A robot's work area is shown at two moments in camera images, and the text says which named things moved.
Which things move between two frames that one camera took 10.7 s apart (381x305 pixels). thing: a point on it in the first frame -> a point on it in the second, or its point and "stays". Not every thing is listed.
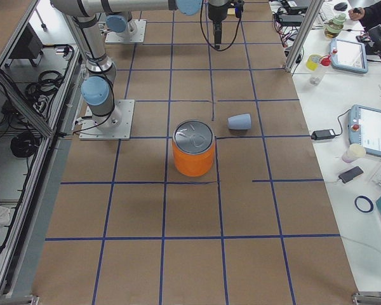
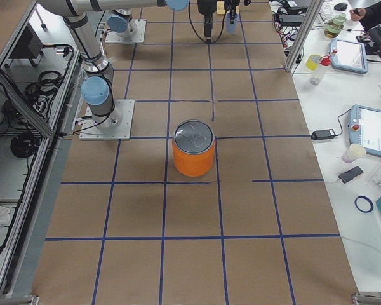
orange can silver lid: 193,147 stays
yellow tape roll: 312,61 stays
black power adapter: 318,135 stays
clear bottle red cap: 317,74 stays
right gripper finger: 217,26 -> 207,19
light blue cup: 242,121 -> 232,28
